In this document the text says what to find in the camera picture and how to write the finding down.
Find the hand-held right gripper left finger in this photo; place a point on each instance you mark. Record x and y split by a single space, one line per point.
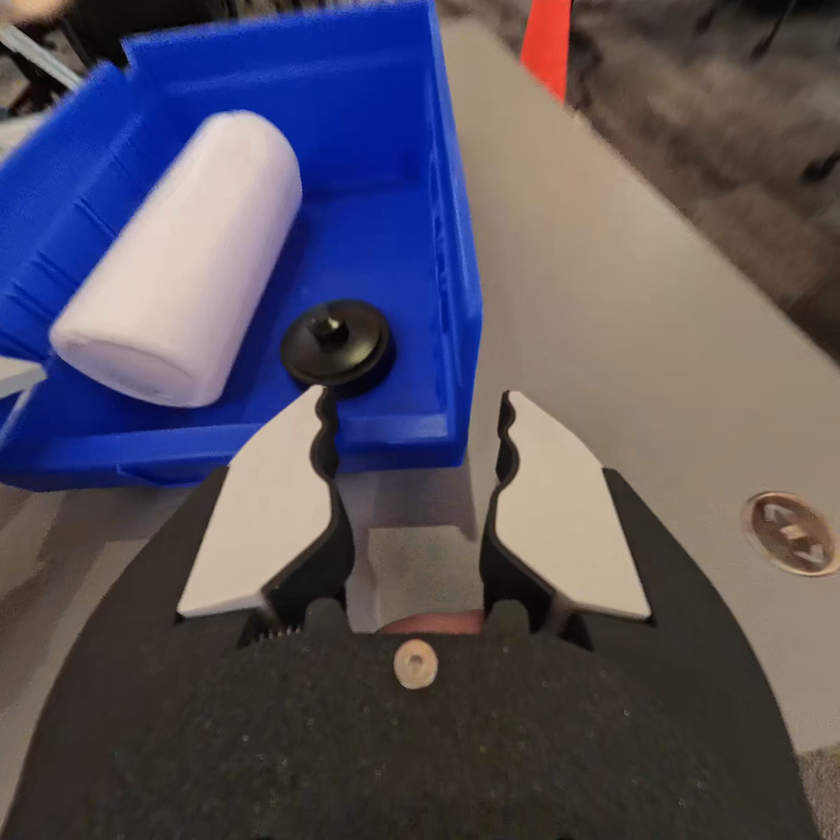
262 525

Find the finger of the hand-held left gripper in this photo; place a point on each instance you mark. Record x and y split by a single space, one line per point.
19 379

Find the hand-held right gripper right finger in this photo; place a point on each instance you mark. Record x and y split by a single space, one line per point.
564 525

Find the black bottle lid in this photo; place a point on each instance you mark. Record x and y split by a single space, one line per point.
354 354

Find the white plastic bottle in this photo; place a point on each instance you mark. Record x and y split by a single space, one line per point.
177 262

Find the blue plastic bin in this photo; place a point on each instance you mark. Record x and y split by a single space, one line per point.
380 164

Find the round metal table grommet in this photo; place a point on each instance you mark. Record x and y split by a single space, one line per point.
794 535

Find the orange traffic cone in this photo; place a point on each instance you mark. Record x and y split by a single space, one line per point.
548 46

